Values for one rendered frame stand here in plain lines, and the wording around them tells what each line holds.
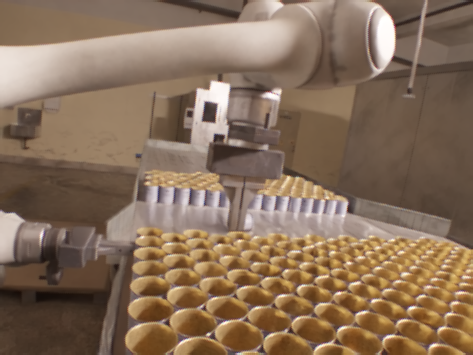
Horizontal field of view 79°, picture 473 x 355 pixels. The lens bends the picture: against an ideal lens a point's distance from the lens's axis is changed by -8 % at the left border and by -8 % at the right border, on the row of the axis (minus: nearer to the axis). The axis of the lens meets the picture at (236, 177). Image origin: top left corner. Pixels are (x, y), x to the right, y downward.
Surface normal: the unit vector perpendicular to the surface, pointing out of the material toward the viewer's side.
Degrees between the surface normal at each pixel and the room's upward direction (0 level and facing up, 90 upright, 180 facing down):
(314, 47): 103
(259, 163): 88
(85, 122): 90
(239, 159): 88
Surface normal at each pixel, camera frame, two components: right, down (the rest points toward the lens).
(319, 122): 0.26, 0.21
